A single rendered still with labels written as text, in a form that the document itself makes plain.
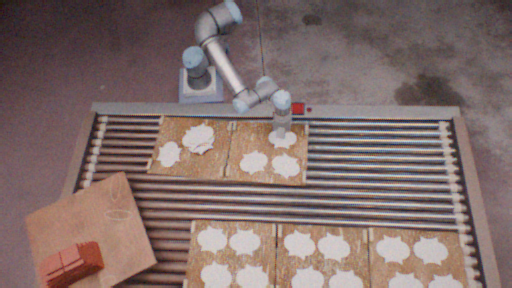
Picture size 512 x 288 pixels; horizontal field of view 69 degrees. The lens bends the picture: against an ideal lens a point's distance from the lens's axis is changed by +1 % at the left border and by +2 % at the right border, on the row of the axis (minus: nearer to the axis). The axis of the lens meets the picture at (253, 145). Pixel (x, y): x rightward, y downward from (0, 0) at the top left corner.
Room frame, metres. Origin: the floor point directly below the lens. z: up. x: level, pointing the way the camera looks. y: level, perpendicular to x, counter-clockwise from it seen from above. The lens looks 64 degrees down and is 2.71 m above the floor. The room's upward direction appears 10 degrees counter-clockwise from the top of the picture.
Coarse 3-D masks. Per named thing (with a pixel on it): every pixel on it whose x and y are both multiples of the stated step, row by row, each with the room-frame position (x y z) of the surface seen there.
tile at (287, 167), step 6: (288, 156) 0.77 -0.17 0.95; (276, 162) 0.75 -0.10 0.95; (282, 162) 0.74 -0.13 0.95; (288, 162) 0.74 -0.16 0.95; (294, 162) 0.73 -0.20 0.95; (276, 168) 0.71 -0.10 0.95; (282, 168) 0.71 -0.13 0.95; (288, 168) 0.70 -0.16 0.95; (294, 168) 0.70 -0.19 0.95; (282, 174) 0.68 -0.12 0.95; (288, 174) 0.67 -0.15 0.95; (294, 174) 0.66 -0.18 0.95
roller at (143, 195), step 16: (144, 192) 0.72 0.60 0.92; (160, 192) 0.71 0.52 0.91; (176, 192) 0.69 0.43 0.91; (368, 208) 0.44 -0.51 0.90; (384, 208) 0.43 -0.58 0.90; (400, 208) 0.42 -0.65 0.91; (416, 208) 0.40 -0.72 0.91; (432, 208) 0.39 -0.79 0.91; (448, 208) 0.38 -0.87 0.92; (464, 208) 0.36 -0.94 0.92
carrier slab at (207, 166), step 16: (160, 128) 1.08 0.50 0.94; (176, 128) 1.06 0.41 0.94; (224, 128) 1.01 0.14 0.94; (160, 144) 0.98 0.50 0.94; (224, 144) 0.91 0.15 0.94; (192, 160) 0.85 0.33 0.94; (208, 160) 0.83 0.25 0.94; (224, 160) 0.81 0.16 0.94; (176, 176) 0.78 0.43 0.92; (192, 176) 0.76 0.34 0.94; (208, 176) 0.74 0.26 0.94
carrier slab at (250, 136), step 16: (240, 128) 0.99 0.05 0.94; (256, 128) 0.97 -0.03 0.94; (272, 128) 0.96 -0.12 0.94; (304, 128) 0.92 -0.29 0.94; (240, 144) 0.89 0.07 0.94; (256, 144) 0.88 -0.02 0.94; (272, 144) 0.86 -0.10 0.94; (304, 144) 0.83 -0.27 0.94; (240, 160) 0.80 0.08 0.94; (272, 160) 0.77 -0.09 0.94; (304, 160) 0.74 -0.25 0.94; (240, 176) 0.71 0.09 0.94; (256, 176) 0.69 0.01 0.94; (272, 176) 0.68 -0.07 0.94
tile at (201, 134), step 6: (198, 126) 1.02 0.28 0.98; (204, 126) 1.01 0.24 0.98; (192, 132) 0.99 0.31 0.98; (198, 132) 0.98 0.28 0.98; (204, 132) 0.98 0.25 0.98; (210, 132) 0.97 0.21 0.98; (186, 138) 0.96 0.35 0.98; (192, 138) 0.95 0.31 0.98; (198, 138) 0.95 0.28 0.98; (204, 138) 0.94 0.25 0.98; (210, 138) 0.94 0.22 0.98; (198, 144) 0.91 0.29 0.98
